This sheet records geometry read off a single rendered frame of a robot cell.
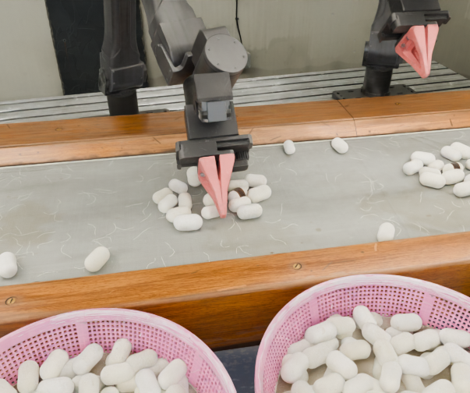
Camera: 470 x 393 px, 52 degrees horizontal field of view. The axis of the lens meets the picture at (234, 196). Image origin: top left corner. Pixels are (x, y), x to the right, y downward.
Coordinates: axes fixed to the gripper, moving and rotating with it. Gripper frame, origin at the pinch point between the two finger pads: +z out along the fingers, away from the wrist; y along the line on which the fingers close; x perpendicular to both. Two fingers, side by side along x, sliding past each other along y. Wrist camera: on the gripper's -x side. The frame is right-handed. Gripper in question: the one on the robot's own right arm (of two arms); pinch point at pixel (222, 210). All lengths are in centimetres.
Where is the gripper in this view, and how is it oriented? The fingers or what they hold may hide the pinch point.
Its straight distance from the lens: 63.6
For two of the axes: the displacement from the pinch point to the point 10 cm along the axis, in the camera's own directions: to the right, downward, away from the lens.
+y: 9.8, -1.2, 1.4
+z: 1.6, 9.3, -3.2
